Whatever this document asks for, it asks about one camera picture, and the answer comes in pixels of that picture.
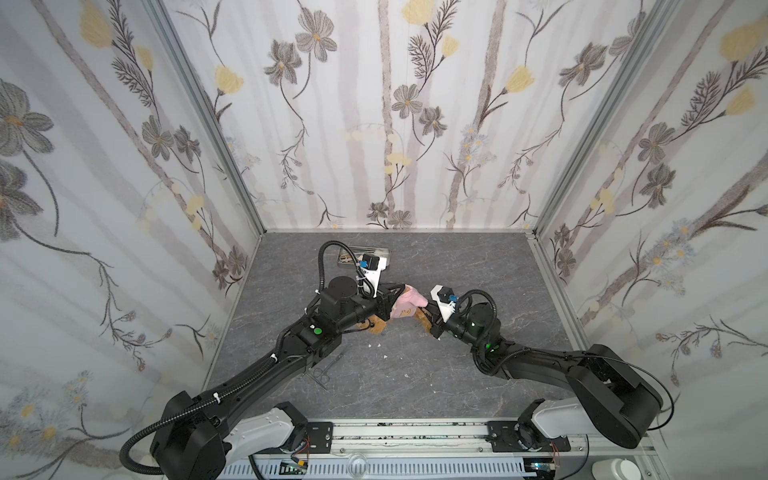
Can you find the pink teddy hoodie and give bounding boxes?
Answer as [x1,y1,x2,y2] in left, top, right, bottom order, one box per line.
[390,285,428,319]

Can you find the brown teddy bear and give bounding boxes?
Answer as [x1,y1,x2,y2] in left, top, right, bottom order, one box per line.
[368,308,432,334]

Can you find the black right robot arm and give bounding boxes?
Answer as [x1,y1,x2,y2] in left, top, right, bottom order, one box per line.
[423,285,664,451]

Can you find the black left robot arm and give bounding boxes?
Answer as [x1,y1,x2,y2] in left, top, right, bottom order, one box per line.
[119,260,406,479]

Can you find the metal instrument tray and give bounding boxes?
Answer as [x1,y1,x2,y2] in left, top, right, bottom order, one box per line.
[337,246,390,271]

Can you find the steel surgical scissors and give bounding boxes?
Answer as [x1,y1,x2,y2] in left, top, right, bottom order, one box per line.
[300,347,348,391]

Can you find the white round container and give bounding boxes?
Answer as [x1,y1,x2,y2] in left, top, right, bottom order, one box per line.
[591,458,642,480]

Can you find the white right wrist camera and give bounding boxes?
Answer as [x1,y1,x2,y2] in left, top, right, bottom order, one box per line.
[430,285,458,323]

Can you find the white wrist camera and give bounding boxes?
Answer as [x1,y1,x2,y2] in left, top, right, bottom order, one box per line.
[355,253,388,298]
[430,285,458,323]

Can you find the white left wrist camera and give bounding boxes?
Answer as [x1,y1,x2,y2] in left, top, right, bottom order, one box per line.
[355,253,388,298]

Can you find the white perforated cable duct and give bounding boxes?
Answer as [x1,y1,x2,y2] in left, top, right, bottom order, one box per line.
[215,457,535,480]

